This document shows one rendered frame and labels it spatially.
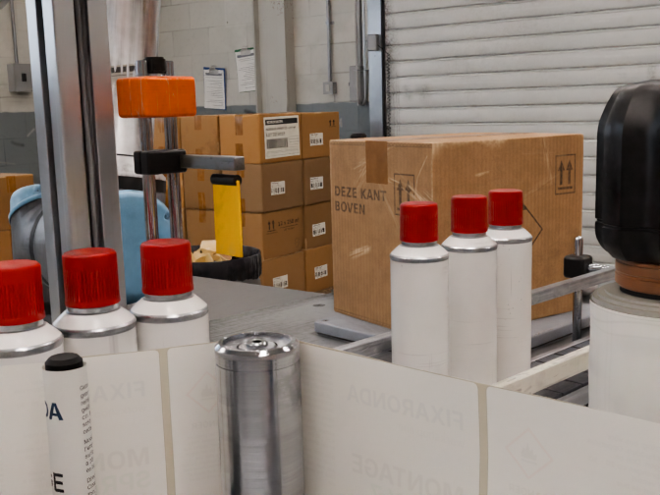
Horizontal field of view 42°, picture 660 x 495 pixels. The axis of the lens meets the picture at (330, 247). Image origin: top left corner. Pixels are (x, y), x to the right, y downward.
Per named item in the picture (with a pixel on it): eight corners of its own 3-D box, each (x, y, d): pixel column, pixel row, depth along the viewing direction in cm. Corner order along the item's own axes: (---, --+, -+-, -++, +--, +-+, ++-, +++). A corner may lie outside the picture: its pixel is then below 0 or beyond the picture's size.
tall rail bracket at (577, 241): (611, 369, 109) (614, 242, 107) (560, 358, 115) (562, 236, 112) (623, 363, 112) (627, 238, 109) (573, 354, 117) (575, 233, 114)
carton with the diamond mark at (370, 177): (433, 343, 116) (431, 142, 112) (333, 311, 136) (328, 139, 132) (581, 309, 133) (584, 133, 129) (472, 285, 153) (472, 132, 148)
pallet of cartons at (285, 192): (261, 338, 445) (252, 114, 427) (146, 318, 493) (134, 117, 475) (382, 294, 542) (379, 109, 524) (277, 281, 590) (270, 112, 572)
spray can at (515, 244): (511, 405, 83) (513, 193, 80) (467, 393, 87) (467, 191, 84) (540, 392, 87) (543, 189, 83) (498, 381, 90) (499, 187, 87)
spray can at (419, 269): (424, 442, 75) (422, 207, 71) (380, 427, 78) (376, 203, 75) (462, 426, 78) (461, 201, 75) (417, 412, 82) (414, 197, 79)
